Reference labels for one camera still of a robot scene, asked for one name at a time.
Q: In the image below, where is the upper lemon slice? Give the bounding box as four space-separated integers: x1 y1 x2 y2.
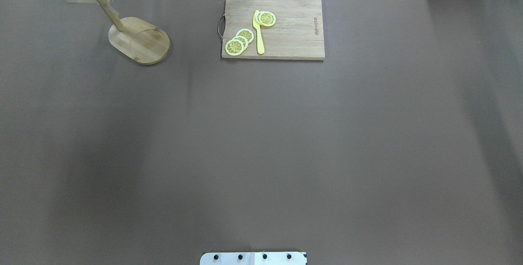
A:
236 28 254 44

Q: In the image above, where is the middle lemon slice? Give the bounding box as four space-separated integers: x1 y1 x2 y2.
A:
232 36 249 49

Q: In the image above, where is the wooden cutting board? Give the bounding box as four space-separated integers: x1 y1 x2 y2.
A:
221 0 325 61

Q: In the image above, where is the yellow plastic knife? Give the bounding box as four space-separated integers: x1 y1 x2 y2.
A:
252 10 265 55

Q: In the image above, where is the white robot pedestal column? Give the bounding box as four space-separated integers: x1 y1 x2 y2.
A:
199 252 308 265

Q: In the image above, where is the lemon slice stack end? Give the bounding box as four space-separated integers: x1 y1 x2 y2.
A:
224 39 245 56

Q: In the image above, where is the wooden cup storage rack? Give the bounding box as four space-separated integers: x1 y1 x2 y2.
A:
56 0 171 65

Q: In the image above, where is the lemon slice by knife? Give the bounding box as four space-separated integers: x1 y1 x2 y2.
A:
257 11 276 27

